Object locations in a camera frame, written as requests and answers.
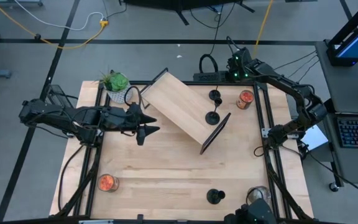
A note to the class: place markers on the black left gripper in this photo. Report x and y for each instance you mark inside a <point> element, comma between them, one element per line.
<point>134,119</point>

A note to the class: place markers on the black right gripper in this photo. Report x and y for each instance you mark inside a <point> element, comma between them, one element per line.
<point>239,67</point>

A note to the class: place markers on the orange candle glass jar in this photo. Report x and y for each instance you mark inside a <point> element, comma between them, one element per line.
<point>107,183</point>
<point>245,98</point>

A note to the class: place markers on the grey candle glass jar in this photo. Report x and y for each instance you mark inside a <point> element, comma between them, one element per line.
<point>264,193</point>

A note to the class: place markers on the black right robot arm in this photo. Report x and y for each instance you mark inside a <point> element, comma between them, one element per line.
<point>291,87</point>

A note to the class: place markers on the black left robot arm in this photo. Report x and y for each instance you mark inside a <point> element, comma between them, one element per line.
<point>57,115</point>

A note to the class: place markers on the black power strip bar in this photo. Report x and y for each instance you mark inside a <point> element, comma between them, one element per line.
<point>210,76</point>

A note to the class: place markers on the green succulent in patterned pot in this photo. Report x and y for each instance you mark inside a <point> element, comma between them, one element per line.
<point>118,84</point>

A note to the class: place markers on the black floor stand legs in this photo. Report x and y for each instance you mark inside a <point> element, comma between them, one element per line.
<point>179,3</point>

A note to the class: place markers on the black power supply box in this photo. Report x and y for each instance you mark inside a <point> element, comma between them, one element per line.
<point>56,93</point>

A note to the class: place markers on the white paper sheet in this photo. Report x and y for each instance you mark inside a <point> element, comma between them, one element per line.
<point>315,137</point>

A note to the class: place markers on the grey side desk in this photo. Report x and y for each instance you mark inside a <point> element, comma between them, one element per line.
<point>343,87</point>

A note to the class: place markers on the laptop with backlit keyboard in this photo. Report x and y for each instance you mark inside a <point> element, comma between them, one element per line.
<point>357,132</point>

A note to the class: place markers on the black caster wheel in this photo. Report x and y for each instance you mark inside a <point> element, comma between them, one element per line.
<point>333,187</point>

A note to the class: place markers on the wooden shelf riser black frame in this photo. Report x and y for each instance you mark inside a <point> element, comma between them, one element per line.
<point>179,105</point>

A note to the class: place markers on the black table extrusion frame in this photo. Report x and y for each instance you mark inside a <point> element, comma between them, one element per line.
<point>89,194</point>

